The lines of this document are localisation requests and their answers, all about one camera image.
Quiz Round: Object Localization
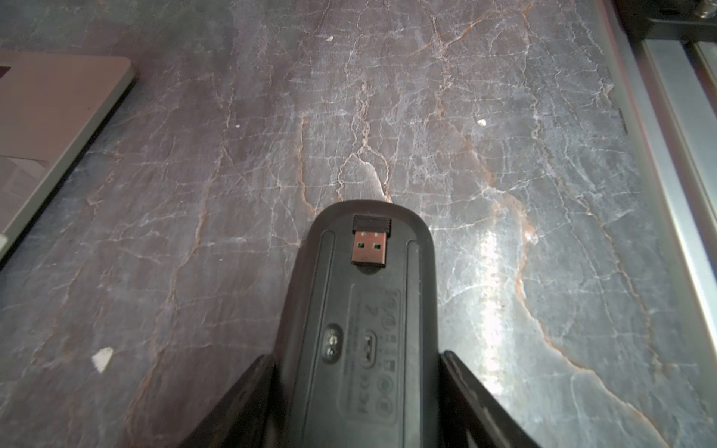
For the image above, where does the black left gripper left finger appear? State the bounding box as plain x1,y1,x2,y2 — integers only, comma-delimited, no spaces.
179,355,274,448

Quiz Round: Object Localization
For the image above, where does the black wireless mouse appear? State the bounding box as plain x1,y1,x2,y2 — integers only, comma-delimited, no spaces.
274,200,440,447

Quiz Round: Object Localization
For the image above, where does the aluminium front rail frame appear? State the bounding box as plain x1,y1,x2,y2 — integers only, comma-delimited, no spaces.
594,1,716,358

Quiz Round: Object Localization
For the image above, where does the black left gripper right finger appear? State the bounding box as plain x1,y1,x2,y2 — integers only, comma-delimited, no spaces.
440,350,539,448

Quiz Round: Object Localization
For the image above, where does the silver laptop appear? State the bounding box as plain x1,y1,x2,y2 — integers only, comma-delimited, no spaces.
1,50,136,254

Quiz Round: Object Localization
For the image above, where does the small usb mouse receiver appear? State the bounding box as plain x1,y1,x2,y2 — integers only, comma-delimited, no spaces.
351,215,391,268

